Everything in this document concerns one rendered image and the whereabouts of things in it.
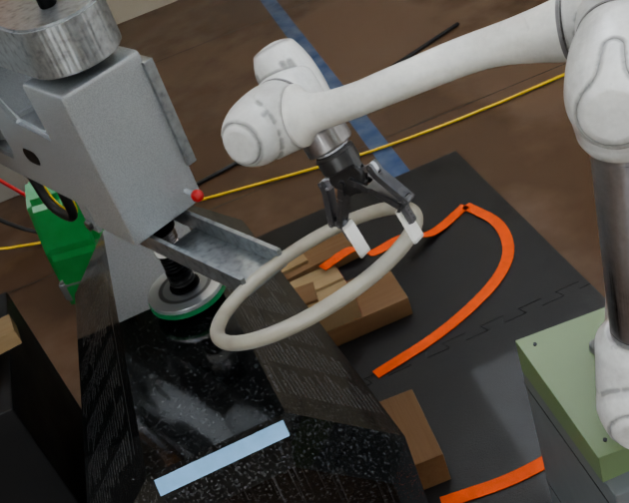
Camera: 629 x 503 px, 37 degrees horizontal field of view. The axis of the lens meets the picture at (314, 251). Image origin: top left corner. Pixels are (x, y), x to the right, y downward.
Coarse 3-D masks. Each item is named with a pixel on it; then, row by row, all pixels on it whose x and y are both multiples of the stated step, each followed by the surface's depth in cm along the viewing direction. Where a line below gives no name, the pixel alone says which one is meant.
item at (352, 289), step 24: (360, 216) 204; (384, 216) 200; (312, 240) 209; (408, 240) 173; (264, 264) 209; (384, 264) 168; (240, 288) 203; (360, 288) 166; (312, 312) 165; (216, 336) 182; (240, 336) 174; (264, 336) 169; (288, 336) 168
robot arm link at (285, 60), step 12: (264, 48) 161; (276, 48) 159; (288, 48) 159; (300, 48) 161; (264, 60) 159; (276, 60) 158; (288, 60) 158; (300, 60) 159; (312, 60) 162; (264, 72) 160; (276, 72) 159; (288, 72) 158; (300, 72) 158; (312, 72) 160; (300, 84) 157; (312, 84) 159; (324, 84) 163
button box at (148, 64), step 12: (144, 60) 213; (156, 72) 215; (156, 84) 216; (156, 96) 218; (168, 96) 219; (168, 108) 220; (168, 120) 221; (180, 132) 224; (180, 144) 225; (192, 156) 228
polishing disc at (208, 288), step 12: (204, 276) 252; (156, 288) 254; (168, 288) 253; (204, 288) 248; (216, 288) 246; (156, 300) 250; (168, 300) 248; (180, 300) 247; (192, 300) 245; (204, 300) 244; (168, 312) 245; (180, 312) 244
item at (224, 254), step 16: (192, 224) 235; (208, 224) 228; (160, 240) 228; (192, 240) 232; (208, 240) 229; (224, 240) 226; (240, 240) 219; (256, 240) 214; (176, 256) 225; (192, 256) 217; (208, 256) 223; (224, 256) 221; (240, 256) 219; (256, 256) 217; (272, 256) 212; (208, 272) 215; (224, 272) 208; (240, 272) 214; (256, 288) 207
